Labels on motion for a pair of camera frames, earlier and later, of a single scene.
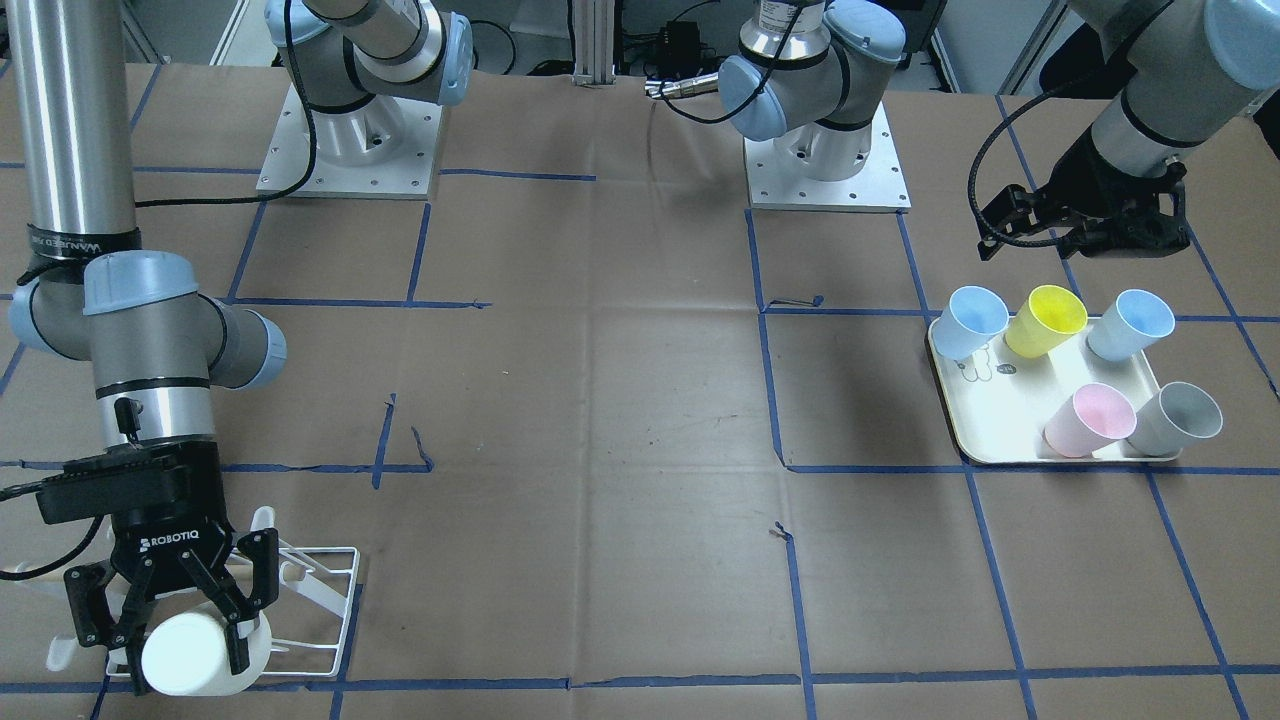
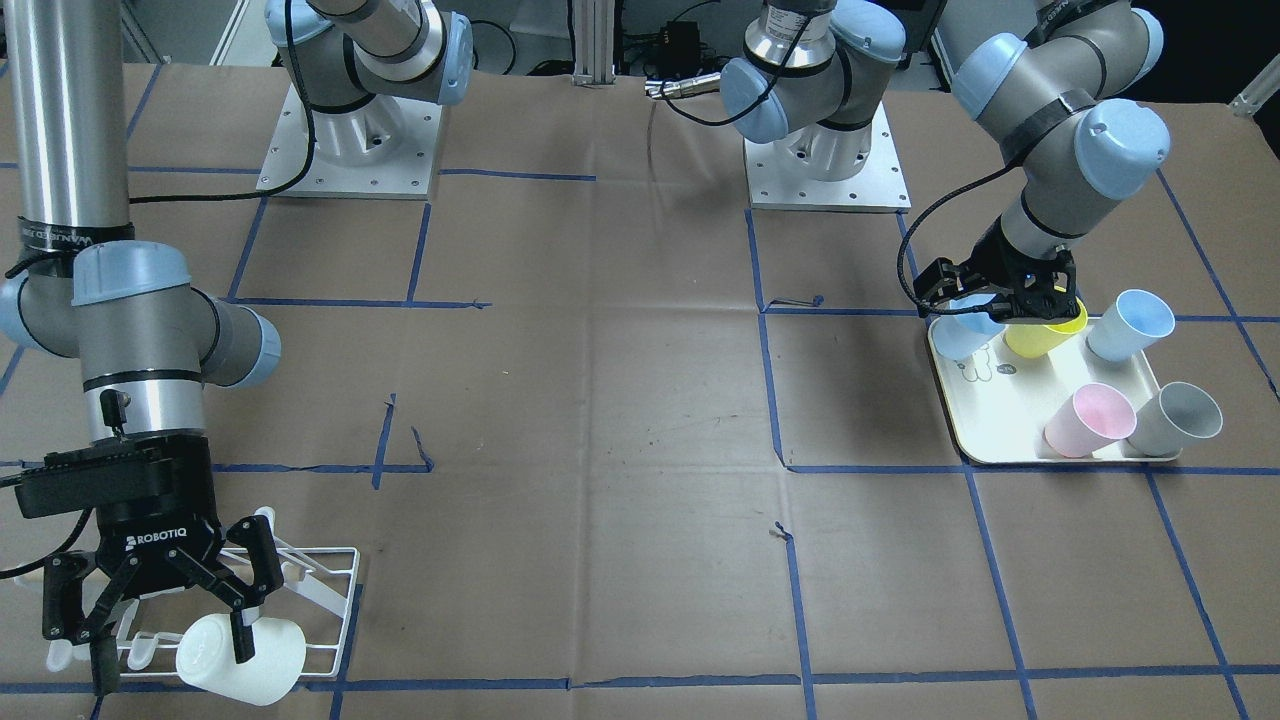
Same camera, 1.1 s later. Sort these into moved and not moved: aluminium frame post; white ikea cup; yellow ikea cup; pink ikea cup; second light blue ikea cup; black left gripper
Moved: white ikea cup; black left gripper
Not moved: yellow ikea cup; second light blue ikea cup; pink ikea cup; aluminium frame post
